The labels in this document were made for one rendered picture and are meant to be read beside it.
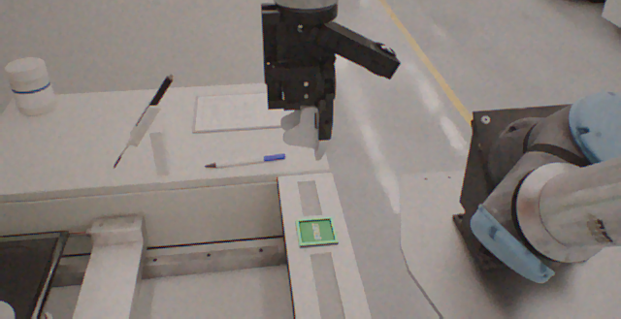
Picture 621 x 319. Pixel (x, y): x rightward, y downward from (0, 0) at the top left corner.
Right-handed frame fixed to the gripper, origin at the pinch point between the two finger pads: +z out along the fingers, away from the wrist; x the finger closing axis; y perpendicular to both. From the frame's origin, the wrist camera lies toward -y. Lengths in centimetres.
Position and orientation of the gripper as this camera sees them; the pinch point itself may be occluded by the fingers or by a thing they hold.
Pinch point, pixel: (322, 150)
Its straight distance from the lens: 72.0
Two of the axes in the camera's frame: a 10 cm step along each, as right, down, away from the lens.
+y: -9.9, 0.7, -1.0
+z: 0.0, 8.4, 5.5
